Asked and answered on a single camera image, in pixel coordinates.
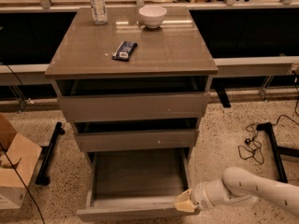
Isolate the black table foot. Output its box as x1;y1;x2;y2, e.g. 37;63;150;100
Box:
256;122;299;183
36;122;65;186

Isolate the white ceramic bowl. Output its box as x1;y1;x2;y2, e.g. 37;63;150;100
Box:
138;6;167;28

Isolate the black cable at left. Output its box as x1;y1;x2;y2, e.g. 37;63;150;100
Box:
0;61;47;224

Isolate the black left table foot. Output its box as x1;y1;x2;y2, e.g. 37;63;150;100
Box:
36;122;65;186

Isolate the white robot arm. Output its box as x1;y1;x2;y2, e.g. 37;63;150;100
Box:
174;167;299;216

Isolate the clear plastic water bottle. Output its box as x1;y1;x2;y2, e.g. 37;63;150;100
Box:
90;0;107;25

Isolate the grey top drawer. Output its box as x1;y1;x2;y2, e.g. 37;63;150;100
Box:
59;76;209;122

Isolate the black right table foot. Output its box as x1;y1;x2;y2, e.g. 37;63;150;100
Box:
256;122;299;183

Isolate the grey drawer cabinet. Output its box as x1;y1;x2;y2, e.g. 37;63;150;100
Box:
44;6;219;161

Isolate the grey drawer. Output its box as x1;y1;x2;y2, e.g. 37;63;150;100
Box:
75;118;198;152
59;76;209;122
78;147;191;222

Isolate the open cardboard box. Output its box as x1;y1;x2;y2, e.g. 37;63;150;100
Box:
0;114;41;209

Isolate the grey bottom drawer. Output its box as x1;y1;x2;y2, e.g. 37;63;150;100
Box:
78;147;191;222

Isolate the tangled black cable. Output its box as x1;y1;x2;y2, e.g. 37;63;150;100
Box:
237;123;265;166

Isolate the grey middle drawer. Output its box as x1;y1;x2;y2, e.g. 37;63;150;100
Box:
75;118;198;152

